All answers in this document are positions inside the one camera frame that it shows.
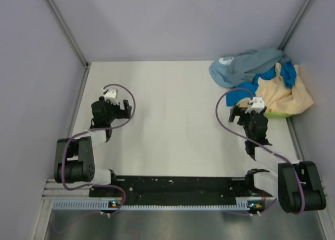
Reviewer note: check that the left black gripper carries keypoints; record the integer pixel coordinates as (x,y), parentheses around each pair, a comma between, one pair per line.
(124,113)

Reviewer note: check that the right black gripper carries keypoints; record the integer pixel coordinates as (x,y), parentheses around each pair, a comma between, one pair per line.
(239,111)

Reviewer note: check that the light blue printed t-shirt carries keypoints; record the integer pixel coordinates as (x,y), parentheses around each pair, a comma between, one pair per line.
(219,71)

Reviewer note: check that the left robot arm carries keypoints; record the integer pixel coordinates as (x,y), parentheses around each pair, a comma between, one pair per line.
(74,158)

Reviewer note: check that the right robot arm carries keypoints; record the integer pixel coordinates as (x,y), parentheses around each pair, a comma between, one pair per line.
(299,186)

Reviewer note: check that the royal blue t-shirt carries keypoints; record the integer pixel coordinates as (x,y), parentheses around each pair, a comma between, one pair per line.
(271,86)

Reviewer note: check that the green plastic basket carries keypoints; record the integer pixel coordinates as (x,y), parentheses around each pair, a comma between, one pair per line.
(276,115)

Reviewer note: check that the cream yellow t-shirt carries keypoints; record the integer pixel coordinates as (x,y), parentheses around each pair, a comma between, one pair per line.
(297,102)

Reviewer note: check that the grey-blue t-shirt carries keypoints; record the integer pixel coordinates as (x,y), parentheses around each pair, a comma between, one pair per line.
(245,66)

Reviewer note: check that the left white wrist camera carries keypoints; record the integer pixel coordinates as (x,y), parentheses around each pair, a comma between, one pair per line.
(110,95)

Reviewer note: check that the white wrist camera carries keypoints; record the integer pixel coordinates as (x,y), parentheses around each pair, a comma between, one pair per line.
(110,95)
(256,105)

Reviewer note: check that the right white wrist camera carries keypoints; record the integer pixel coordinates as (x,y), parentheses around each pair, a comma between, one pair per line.
(256,105)

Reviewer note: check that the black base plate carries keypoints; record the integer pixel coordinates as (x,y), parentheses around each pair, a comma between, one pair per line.
(163,190)

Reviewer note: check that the aluminium frame rail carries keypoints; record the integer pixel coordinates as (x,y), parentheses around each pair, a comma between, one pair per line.
(54,190)

